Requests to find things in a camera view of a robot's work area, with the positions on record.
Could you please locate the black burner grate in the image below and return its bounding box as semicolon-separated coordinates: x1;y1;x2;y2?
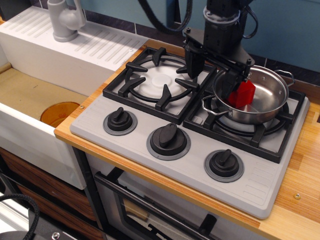
182;84;309;164
103;47;217;125

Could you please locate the black stove knob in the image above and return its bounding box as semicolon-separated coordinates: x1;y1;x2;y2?
204;149;245;183
102;107;138;136
146;123;191;161

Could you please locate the black braided cable lower left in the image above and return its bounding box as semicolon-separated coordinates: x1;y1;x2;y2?
0;193;41;240

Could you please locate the grey toy stove top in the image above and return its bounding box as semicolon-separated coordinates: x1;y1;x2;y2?
69;53;311;220

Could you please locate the orange plastic plate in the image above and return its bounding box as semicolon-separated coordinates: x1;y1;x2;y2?
40;101;80;128

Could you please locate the black right burner grate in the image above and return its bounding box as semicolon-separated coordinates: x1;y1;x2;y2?
182;84;309;164

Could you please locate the black middle stove knob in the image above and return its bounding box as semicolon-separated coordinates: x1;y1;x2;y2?
146;123;191;161

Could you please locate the black right stove knob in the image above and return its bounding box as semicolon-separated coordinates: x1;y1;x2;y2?
204;149;245;183

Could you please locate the wooden drawer front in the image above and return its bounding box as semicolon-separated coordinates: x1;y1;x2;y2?
0;149;105;240

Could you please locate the stainless steel pan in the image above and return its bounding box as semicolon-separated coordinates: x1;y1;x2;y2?
201;65;295;125

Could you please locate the white toy sink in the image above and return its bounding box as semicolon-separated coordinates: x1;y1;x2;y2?
0;6;147;190

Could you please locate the black braided cable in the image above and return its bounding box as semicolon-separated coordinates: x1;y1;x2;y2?
0;193;41;240
137;0;194;35

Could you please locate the black oven door handle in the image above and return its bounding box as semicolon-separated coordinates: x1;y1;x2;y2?
94;168;217;240

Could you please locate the black left stove knob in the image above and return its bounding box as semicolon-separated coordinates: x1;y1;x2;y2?
102;107;138;136

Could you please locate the black left burner grate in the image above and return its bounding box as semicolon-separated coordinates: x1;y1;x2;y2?
103;47;217;125

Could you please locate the grey toy faucet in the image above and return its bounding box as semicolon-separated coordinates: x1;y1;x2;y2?
47;0;86;43

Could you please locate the toy oven door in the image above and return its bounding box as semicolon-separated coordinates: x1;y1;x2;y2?
93;167;255;240

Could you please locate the red wooden cube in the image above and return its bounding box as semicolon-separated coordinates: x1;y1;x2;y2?
226;80;256;109

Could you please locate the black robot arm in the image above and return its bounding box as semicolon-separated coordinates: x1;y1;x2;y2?
184;0;255;99

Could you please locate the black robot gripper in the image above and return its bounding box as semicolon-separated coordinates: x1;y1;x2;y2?
184;21;253;99

